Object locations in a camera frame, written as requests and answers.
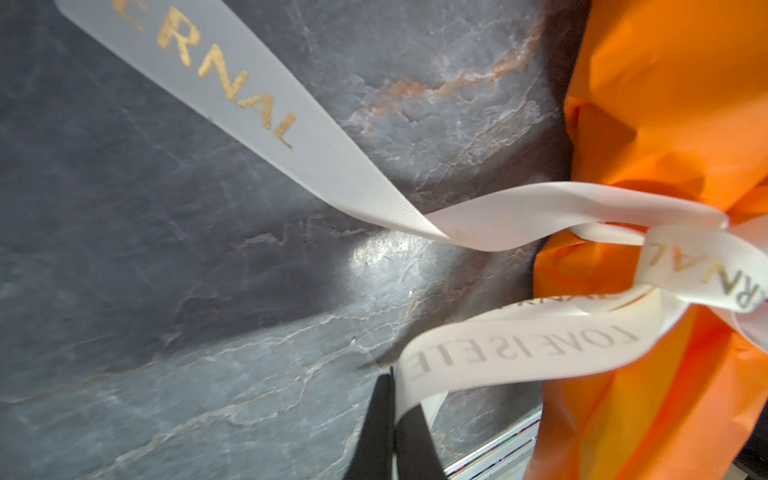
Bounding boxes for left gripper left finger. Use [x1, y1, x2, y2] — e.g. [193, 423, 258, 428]
[343, 373, 395, 480]

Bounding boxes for aluminium front rail frame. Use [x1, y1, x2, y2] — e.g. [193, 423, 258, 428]
[445, 408, 542, 480]

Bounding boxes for white ribbon gold lettering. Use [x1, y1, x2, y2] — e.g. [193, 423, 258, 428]
[53, 0, 768, 427]

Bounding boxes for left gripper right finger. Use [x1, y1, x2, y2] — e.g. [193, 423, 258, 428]
[394, 406, 447, 480]

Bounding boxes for orange wrapping paper sheet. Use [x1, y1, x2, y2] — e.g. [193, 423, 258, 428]
[526, 1, 767, 479]

